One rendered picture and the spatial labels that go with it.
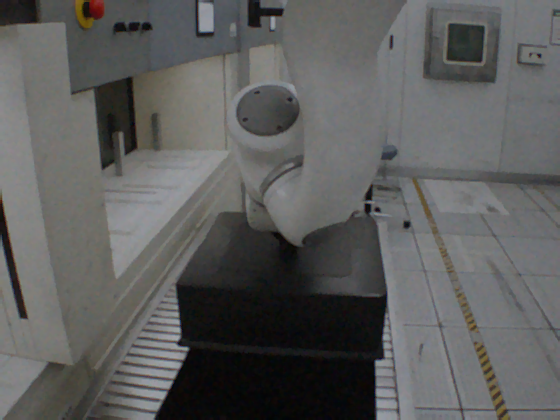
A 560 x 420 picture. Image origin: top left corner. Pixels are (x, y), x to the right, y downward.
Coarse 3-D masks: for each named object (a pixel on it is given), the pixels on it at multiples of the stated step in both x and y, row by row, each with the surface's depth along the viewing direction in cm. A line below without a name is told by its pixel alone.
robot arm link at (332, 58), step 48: (288, 0) 39; (336, 0) 35; (384, 0) 35; (288, 48) 40; (336, 48) 38; (336, 96) 40; (336, 144) 41; (288, 192) 47; (336, 192) 43; (288, 240) 50
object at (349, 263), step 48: (240, 240) 79; (336, 240) 79; (192, 288) 66; (240, 288) 65; (288, 288) 65; (336, 288) 65; (384, 288) 65; (192, 336) 68; (240, 336) 67; (288, 336) 67; (336, 336) 66
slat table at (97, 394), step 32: (384, 224) 163; (384, 256) 141; (160, 288) 123; (160, 320) 110; (128, 352) 98; (160, 352) 99; (384, 352) 99; (96, 384) 88; (160, 384) 89; (384, 384) 89; (128, 416) 81; (384, 416) 81
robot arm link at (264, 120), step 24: (240, 96) 48; (264, 96) 48; (288, 96) 48; (240, 120) 47; (264, 120) 47; (288, 120) 47; (240, 144) 47; (264, 144) 46; (288, 144) 46; (240, 168) 53; (264, 168) 49; (288, 168) 48; (264, 192) 50
